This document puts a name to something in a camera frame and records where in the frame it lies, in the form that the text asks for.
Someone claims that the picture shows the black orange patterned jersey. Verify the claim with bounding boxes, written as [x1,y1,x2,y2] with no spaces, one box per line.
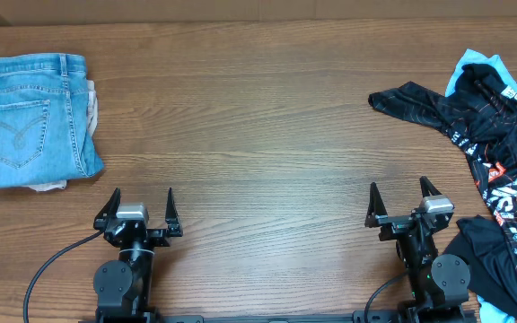
[368,64,517,274]

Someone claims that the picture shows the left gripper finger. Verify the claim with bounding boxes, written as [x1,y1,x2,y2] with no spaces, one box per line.
[165,188,180,230]
[95,188,121,221]

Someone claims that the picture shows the light blue shirt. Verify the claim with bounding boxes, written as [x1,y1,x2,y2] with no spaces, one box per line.
[444,48,517,323]

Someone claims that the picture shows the plain black garment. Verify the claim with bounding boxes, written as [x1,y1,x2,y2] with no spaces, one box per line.
[444,215,517,319]

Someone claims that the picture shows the folded blue denim jeans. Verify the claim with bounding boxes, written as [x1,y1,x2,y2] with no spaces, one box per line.
[0,53,104,188]

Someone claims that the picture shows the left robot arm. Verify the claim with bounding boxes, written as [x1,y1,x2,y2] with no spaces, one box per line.
[93,188,183,323]

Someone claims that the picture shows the white folded cloth under jeans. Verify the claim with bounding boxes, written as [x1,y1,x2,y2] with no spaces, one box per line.
[29,81,99,192]

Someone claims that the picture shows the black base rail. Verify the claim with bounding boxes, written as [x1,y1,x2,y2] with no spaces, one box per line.
[79,310,478,323]

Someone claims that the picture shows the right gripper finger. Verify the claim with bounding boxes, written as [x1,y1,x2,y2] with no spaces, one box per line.
[419,176,441,197]
[366,182,388,220]

